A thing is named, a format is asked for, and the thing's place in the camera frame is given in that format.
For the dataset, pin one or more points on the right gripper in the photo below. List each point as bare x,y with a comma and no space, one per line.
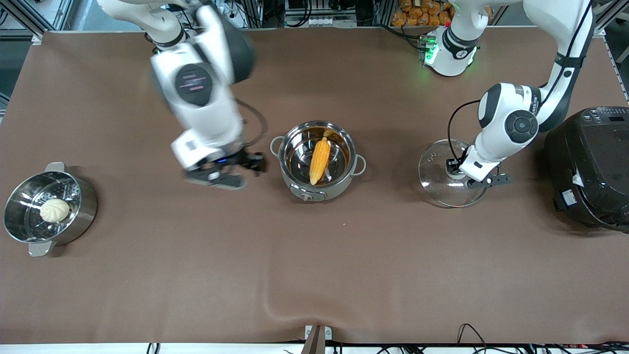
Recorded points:
247,160

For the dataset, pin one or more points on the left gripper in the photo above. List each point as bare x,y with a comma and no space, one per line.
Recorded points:
452,166

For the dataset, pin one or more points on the glass lid with copper knob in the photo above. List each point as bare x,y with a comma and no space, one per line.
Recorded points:
437,189

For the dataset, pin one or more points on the yellow corn cob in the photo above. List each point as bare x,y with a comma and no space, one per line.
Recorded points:
319,160

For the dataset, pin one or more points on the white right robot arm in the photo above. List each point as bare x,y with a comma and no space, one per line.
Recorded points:
196,98

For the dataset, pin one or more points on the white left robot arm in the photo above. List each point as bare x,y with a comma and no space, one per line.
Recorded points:
511,123

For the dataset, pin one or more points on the grey electric cooking pot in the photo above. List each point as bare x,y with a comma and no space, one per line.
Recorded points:
307,195

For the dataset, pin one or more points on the stainless steel steamer pot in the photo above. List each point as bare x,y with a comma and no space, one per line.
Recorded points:
19,221

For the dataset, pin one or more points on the black rice cooker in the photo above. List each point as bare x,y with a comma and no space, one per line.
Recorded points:
589,172

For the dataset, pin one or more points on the white power strip with plugs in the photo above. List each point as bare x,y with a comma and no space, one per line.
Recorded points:
231,12

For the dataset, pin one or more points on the pile of orange snacks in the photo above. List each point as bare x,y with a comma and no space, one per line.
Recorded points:
422,12

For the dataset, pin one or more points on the white steamed bun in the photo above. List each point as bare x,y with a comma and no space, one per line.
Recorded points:
54,210

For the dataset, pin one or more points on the grey metal camera mount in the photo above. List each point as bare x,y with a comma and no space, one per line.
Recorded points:
318,337

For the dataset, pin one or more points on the aluminium frame post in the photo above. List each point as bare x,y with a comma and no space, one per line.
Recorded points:
607,19
22,19

